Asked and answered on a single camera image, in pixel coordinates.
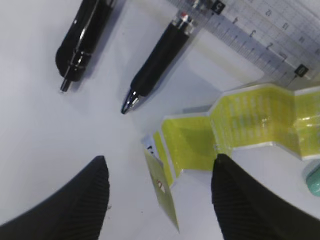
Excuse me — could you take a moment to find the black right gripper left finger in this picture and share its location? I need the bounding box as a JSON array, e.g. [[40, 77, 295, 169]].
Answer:
[[0, 155, 110, 240]]

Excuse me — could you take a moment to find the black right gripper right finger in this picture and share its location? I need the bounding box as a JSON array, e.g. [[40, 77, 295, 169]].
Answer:
[[211, 153, 320, 240]]

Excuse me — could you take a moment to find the green utility knife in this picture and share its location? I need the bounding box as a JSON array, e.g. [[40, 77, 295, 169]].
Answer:
[[302, 159, 320, 198]]

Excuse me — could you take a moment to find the yellow waste paper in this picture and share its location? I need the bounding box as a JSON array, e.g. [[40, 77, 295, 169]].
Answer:
[[143, 84, 320, 227]]

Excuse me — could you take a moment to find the black pen right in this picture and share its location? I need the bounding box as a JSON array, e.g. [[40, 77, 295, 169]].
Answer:
[[120, 11, 194, 115]]

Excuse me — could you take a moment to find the black pen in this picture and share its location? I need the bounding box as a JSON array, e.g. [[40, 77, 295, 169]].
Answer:
[[120, 11, 194, 115], [55, 0, 117, 93]]

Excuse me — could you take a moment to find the clear plastic ruler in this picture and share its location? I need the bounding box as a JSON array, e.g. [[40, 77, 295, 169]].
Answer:
[[172, 0, 320, 83]]

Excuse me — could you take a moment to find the black pen middle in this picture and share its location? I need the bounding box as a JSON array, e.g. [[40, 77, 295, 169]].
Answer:
[[55, 0, 117, 93]]

